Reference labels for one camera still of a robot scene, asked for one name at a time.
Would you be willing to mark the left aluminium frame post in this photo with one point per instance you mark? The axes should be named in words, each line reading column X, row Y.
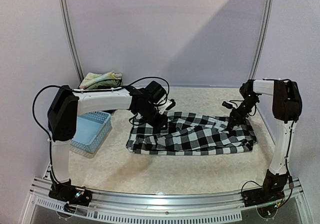
column 70, row 39

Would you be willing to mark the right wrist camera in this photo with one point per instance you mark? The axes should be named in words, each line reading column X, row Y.
column 229, row 104

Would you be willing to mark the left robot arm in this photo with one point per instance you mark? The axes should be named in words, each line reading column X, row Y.
column 150, row 103

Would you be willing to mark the aluminium front rail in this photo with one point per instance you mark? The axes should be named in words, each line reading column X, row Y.
column 122, row 208

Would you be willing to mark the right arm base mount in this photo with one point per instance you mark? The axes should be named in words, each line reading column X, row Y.
column 271, row 190

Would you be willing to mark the light blue plastic basket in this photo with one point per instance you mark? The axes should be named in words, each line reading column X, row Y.
column 91, row 130

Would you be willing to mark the aluminium frame post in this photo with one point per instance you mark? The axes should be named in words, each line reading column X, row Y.
column 261, row 38
column 70, row 39

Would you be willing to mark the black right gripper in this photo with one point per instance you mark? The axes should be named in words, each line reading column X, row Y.
column 233, row 115

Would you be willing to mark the black white checkered shirt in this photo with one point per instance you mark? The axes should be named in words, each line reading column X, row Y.
column 191, row 134

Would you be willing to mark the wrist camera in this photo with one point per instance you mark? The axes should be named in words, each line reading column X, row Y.
column 229, row 104
column 169, row 104

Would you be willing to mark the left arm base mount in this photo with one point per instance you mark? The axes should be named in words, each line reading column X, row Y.
column 68, row 193

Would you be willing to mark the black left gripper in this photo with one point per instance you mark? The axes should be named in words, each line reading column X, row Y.
column 159, row 125

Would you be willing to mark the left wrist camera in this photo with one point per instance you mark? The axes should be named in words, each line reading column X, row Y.
column 169, row 104

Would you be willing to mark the green folded garment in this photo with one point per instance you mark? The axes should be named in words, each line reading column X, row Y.
column 106, row 84

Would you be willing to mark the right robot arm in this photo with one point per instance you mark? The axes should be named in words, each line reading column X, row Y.
column 286, row 109

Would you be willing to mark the floral pastel cloth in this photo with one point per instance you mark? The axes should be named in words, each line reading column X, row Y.
column 92, row 78

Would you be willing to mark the right aluminium frame post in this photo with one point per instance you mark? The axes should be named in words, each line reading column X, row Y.
column 261, row 38

